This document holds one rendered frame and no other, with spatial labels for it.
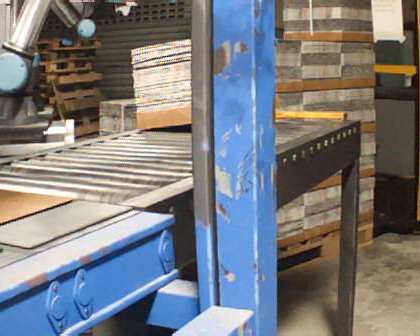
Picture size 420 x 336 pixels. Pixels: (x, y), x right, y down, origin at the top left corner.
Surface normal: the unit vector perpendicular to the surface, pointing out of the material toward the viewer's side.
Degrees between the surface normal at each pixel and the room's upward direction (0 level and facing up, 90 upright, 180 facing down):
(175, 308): 90
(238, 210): 90
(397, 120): 90
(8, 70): 97
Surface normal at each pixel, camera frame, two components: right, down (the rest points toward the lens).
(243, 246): -0.35, 0.11
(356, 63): 0.73, 0.07
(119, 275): 0.94, 0.03
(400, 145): -0.68, 0.09
